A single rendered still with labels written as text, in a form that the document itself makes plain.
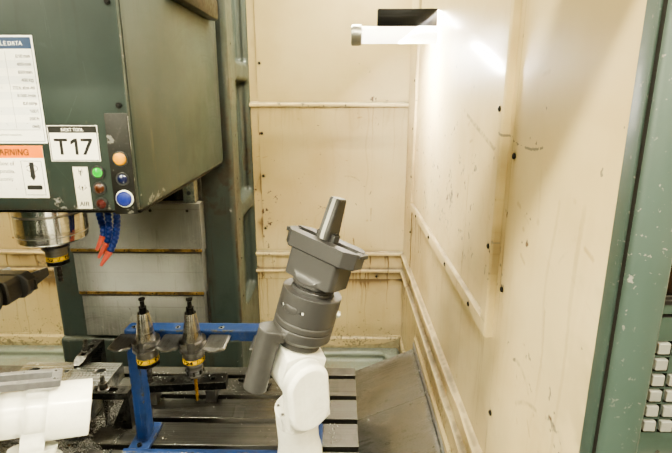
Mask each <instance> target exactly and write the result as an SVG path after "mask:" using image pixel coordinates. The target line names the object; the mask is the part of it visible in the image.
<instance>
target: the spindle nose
mask: <svg viewBox="0 0 672 453"><path fill-rule="evenodd" d="M10 213H11V218H12V224H13V230H14V235H15V238H16V241H17V244H19V245H21V246H24V247H31V248H40V247H51V246H58V245H63V244H68V243H71V242H75V241H78V240H80V239H82V238H84V237H85V236H87V234H88V233H89V229H88V227H89V222H88V215H87V213H47V212H10Z"/></svg>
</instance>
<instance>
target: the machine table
mask: <svg viewBox="0 0 672 453"><path fill-rule="evenodd" d="M22 367H23V366H9V365H0V373H4V372H11V371H12V372H16V371H19V370H20V369H21V368H22ZM123 367H124V375H125V377H124V378H123V379H122V381H121V382H120V383H119V385H118V386H125V385H126V386H131V383H130V375H129V367H128V366H123ZM247 368H248V367H204V372H203V373H202V374H211V373H212V374H219V373H228V379H229V380H228V384H227V388H226V389H219V395H218V398H217V402H209V403H206V394H205V391H206V390H198V392H199V400H198V401H196V397H195V391H184V392H183V391H176V392H162V396H161V398H163V397H165V398H163V399H162V400H161V399H160V400H159V402H158V404H157V405H151V408H152V417H153V422H163V426H162V428H161V430H160V431H159V433H158V435H157V437H156V439H155V441H154V443H153V444H152V446H151V448H150V449H155V448H156V449H244V450H278V433H277V425H276V416H275V404H276V402H275V401H277V400H278V399H279V397H281V396H282V395H283V391H282V390H281V389H280V387H279V386H278V384H277V383H276V382H275V380H274V379H273V377H272V376H271V375H270V379H269V382H268V383H272V386H271V387H270V389H269V391H266V392H265V393H263V394H251V393H249V392H247V391H246V390H245V389H244V388H243V383H244V382H239V381H238V379H241V378H243V379H245V376H246V372H247ZM185 369H186V367H154V368H152V371H154V372H156V373H153V372H152V376H175V375H187V374H186V372H185ZM325 369H326V371H327V373H328V382H329V398H330V401H332V403H330V414H329V415H328V416H327V417H326V418H325V419H324V420H323V421H322V422H321V423H322V424H323V441H322V452H323V453H359V452H358V451H359V443H358V424H357V400H356V379H355V368H325ZM163 371H164V372H163ZM173 371H174V372H173ZM206 371H207V372H206ZM240 371H241V372H240ZM168 372H169V373H168ZM170 372H171V373H170ZM208 372H209V373H208ZM159 373H161V374H159ZM164 373H165V374H164ZM240 373H241V374H240ZM239 377H240V378H239ZM236 379H237V380H236ZM271 379H272V380H271ZM231 381H232V382H233V383H232V382H231ZM238 383H239V384H238ZM237 384H238V385H237ZM228 385H229V386H228ZM236 387H237V388H236ZM276 387H278V388H276ZM231 388H233V391H232V389H231ZM227 389H228V390H227ZM236 391H237V392H236ZM177 392H178V393H177ZM272 392H273V393H272ZM280 392H281V393H280ZM173 393H174V394H173ZM269 393H270V396H269ZM244 394H245V395H244ZM267 394H268V395H267ZM272 394H273V395H272ZM276 394H277V395H276ZM226 398H227V399H226ZM234 398H235V399H234ZM241 398H242V399H241ZM244 401H245V402H244ZM334 401H335V402H334ZM211 404H212V405H211ZM213 406H214V407H213ZM165 408H166V409H165ZM154 410H155V411H154ZM331 417H332V418H331ZM95 423H96V422H93V423H92V422H91V423H90V426H91V427H90V426H89V427H90V430H89V431H90V432H88V435H85V436H84V437H83V436H80V437H79V439H78V440H79V441H80V440H82V441H84V440H83V438H84V439H85V437H87V438H88V439H89V438H90V437H91V436H90V437H88V436H89V434H90V433H91V432H92V433H93V431H94V430H93V429H92V427H93V426H94V428H95ZM241 423H242V424H241ZM330 423H331V424H330ZM334 423H335V425H334ZM92 425H93V426H92ZM337 425H338V427H337ZM112 426H113V423H112V424H110V425H109V426H107V427H101V428H100V429H99V430H96V431H94V432H96V433H93V434H92V433H91V434H92V435H93V436H94V437H92V439H93V440H92V442H95V444H97V445H100V446H101V447H102V449H101V450H88V449H86V450H88V451H80V452H79V451H75V452H74V453H77V452H78V453H81V452H83V453H103V452H104V453H106V452H107V453H108V452H109V449H112V450H111V451H110V452H109V453H122V451H123V449H124V448H128V447H129V446H130V444H131V442H132V441H133V439H134V437H135V436H136V434H137V432H136V424H135V425H134V427H133V428H132V429H124V430H126V431H122V430H123V429H119V430H118V429H112ZM324 428H326V429H324ZM332 428H333V429H332ZM91 429H92V430H93V431H92V430H91ZM269 429H270V430H269ZM121 431H122V432H121ZM260 431H262V432H260ZM97 432H98V433H97ZM334 432H335V433H334ZM269 433H270V434H269ZM329 433H330V434H329ZM91 434H90V435H91ZM121 434H122V435H121ZM168 434H169V435H168ZM120 435H121V436H120ZM171 435H172V436H171ZM264 435H265V437H264ZM119 436H120V438H119V439H118V440H117V442H116V444H114V443H115V441H116V439H117V437H119ZM333 436H334V437H333ZM97 437H98V438H97ZM112 437H113V438H112ZM162 437H163V438H164V439H162ZM332 437H333V438H332ZM81 438H82V439H81ZM110 438H111V439H110ZM165 438H167V439H165ZM90 439H91V438H90ZM78 440H72V441H71V440H69V441H70V443H71V442H75V441H76V442H77V443H76V444H75V443H74V444H73V443H72V444H70V443H69V442H68V443H66V444H67V446H69V445H72V446H73V445H76V447H77V445H78ZM114 440H115V441H114ZM109 441H110V442H109ZM331 441H334V442H333V443H331ZM80 442H81V441H80ZM99 443H100V444H99ZM109 443H110V444H109ZM111 443H112V444H111ZM174 444H175V445H174ZM114 448H115V449H114ZM103 450H107V451H106V452H105V451H103Z"/></svg>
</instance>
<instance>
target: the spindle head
mask: <svg viewBox="0 0 672 453"><path fill-rule="evenodd" d="M216 20H218V7H217V0H0V35H32V40H33V47H34V53H35V60H36V67H37V73H38V80H39V87H40V93H41V100H42V107H43V113H44V120H45V127H46V133H47V126H46V125H97V129H98V137H99V145H100V153H101V161H52V160H51V153H50V146H49V140H48V133H47V140H48V143H0V146H42V149H43V156H44V162H45V169H46V175H47V182H48V188H49V195H50V198H0V212H47V213H115V204H114V196H113V187H112V179H111V170H110V162H109V154H108V145H107V137H106V128H105V120H104V113H127V116H128V123H129V133H130V142H131V153H132V162H133V172H134V181H135V190H136V200H137V209H138V213H141V212H143V211H145V210H146V209H148V208H150V207H151V206H153V205H155V204H157V203H158V202H160V201H162V200H163V199H165V198H167V197H168V196H170V195H172V194H173V193H175V192H177V191H178V190H180V189H182V188H183V187H185V186H187V185H188V184H190V183H192V182H193V181H195V180H197V179H198V178H200V177H202V176H203V175H205V174H207V173H208V172H210V171H212V170H213V169H215V168H217V167H219V166H220V165H222V164H223V163H222V162H223V149H222V132H221V115H220V98H219V81H218V64H217V47H216V30H215V21H216ZM94 166H101V167H102V168H103V169H104V171H105V175H104V177H103V178H101V179H95V178H94V177H93V176H92V175H91V169H92V167H94ZM72 167H88V174H89V182H90V190H91V197H92V205H93V209H78V206H77V198H76V191H75V184H74V177H73V170H72ZM96 182H103V183H104V184H105V185H106V187H107V191H106V193H105V194H103V195H98V194H96V193H95V192H94V191H93V185H94V183H96ZM99 197H103V198H105V199H107V201H108V203H109V206H108V208H107V209H106V210H99V209H97V208H96V206H95V200H96V199H97V198H99Z"/></svg>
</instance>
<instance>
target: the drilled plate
mask: <svg viewBox="0 0 672 453"><path fill-rule="evenodd" d="M73 365H74V362H28V363H27V364H26V365H24V366H23V367H22V368H21V369H20V370H19V371H28V370H27V369H29V370H39V369H40V370H41V369H54V368H63V371H62V379H61V381H66V380H77V379H86V378H87V379H88V378H93V386H98V385H99V383H100V378H99V377H100V376H101V375H104V377H105V381H107V385H109V386H118V385H119V383H120V382H121V381H122V379H123V378H124V377H125V375H124V367H123V363H107V362H87V363H86V364H85V365H83V366H81V368H80V369H77V368H74V366H73ZM38 366H39V367H38ZM33 367H35V368H34V369H33ZM42 367H43V368H42ZM48 367H49V368H48ZM82 367H83V368H82ZM102 367H103V368H102ZM105 368H106V369H105ZM94 369H95V370H94ZM96 369H97V370H96ZM106 370H107V371H106ZM104 371H106V372H104ZM65 372H66V373H65ZM93 372H94V373H93ZM102 373H103V374H102ZM95 374H96V375H97V374H98V375H99V376H96V375H95ZM102 405H103V400H93V403H92V404H91V413H90V417H91V420H92V419H93V417H94V416H95V415H96V413H97V412H98V411H99V409H100V408H101V407H102Z"/></svg>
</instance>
